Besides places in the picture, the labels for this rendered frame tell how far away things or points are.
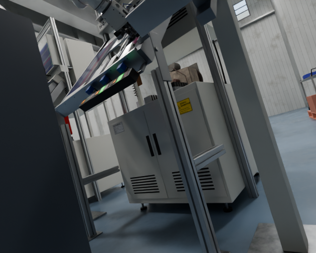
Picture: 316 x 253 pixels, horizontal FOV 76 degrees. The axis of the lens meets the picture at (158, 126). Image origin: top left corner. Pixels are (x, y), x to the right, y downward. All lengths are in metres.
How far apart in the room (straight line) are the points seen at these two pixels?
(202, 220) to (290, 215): 0.24
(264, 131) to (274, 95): 9.40
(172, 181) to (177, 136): 0.49
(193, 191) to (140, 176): 0.63
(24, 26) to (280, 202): 0.73
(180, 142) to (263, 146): 0.24
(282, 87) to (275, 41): 1.92
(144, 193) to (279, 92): 9.16
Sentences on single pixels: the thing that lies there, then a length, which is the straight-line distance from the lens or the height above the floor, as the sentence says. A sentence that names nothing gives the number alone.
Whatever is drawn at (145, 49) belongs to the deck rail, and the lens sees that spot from 0.73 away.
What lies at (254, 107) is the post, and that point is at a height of 0.43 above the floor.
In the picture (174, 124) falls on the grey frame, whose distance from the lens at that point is 0.64.
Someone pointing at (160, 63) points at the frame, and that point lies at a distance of 0.68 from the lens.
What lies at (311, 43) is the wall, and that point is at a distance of 9.33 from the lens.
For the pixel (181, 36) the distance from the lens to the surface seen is 1.41.
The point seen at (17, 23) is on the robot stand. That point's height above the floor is 0.68.
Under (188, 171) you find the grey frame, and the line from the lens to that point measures 0.65.
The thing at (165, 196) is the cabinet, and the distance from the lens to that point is 1.17.
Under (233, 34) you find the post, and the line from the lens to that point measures 0.68.
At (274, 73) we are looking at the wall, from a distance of 10.12.
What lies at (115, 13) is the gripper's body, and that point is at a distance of 1.04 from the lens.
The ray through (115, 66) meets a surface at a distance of 0.80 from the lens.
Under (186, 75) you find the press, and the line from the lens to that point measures 7.19.
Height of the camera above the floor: 0.42
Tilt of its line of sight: 3 degrees up
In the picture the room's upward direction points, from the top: 16 degrees counter-clockwise
